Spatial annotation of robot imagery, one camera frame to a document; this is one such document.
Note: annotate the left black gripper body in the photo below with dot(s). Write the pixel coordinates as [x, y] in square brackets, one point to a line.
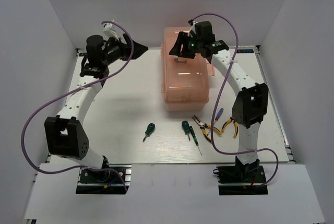
[116, 51]

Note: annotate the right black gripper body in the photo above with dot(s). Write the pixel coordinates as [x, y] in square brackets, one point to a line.
[198, 44]

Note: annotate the pink plastic tool box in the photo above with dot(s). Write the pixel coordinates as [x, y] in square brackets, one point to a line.
[185, 82]

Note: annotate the green stubby screwdriver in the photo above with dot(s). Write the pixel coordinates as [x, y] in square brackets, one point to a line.
[186, 129]
[150, 129]

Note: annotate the yellow long-nose pliers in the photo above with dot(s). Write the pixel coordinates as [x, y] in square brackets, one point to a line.
[204, 128]

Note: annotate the yellow black pliers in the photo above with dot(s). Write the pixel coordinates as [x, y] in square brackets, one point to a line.
[227, 124]

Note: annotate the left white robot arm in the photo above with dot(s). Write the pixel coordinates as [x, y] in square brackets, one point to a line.
[65, 134]

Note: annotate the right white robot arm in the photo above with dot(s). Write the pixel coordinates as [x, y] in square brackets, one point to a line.
[251, 102]

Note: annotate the black precision screwdriver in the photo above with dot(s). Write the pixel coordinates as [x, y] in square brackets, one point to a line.
[194, 138]

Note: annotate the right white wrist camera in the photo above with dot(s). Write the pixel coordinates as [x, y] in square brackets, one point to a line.
[192, 31]

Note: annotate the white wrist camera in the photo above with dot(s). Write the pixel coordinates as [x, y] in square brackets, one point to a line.
[109, 30]
[192, 31]

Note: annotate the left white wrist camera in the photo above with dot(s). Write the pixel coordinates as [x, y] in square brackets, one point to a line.
[109, 30]

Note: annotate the purple handle screwdriver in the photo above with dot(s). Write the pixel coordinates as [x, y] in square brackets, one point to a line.
[218, 115]

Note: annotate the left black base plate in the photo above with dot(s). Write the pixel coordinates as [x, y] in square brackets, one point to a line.
[104, 182]

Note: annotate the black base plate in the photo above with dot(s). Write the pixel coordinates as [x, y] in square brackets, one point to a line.
[104, 182]
[229, 184]

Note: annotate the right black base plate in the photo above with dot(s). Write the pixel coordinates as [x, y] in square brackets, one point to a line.
[229, 184]

